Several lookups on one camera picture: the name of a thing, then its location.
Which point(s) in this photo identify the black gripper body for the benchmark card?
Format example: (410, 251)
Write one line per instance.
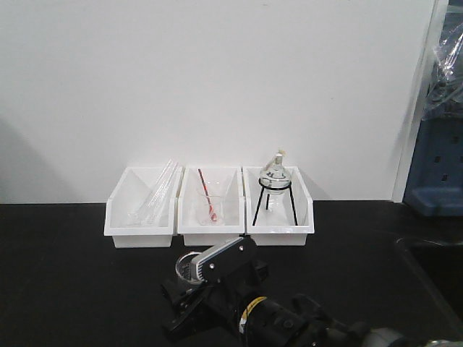
(221, 304)

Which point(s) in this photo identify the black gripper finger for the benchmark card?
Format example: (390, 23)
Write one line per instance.
(181, 292)

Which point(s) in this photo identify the clear glass beaker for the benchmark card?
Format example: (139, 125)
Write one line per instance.
(182, 268)

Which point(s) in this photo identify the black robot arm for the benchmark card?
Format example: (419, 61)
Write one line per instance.
(265, 322)

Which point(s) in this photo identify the beaker in middle bin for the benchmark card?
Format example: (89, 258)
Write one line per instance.
(202, 210)

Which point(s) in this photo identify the clear glass tubes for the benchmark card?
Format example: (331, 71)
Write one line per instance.
(149, 210)

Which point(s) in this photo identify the left white plastic bin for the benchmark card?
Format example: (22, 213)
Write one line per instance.
(133, 187)

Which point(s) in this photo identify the white plastic bin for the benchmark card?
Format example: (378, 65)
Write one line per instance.
(225, 181)
(133, 187)
(277, 220)

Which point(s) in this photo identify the middle white plastic bin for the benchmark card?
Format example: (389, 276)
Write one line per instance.
(225, 181)

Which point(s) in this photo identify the right white plastic bin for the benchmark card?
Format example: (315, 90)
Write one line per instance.
(277, 220)

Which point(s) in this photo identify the glass alcohol lamp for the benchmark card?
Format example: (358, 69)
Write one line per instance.
(275, 171)

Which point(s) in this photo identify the blue plastic crate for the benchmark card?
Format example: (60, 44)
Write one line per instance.
(434, 184)

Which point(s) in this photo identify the clear plastic bag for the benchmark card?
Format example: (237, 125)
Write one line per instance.
(444, 95)

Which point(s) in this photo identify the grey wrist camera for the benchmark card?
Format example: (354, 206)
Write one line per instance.
(232, 258)

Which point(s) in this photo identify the black wire tripod stand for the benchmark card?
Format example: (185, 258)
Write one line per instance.
(271, 188)

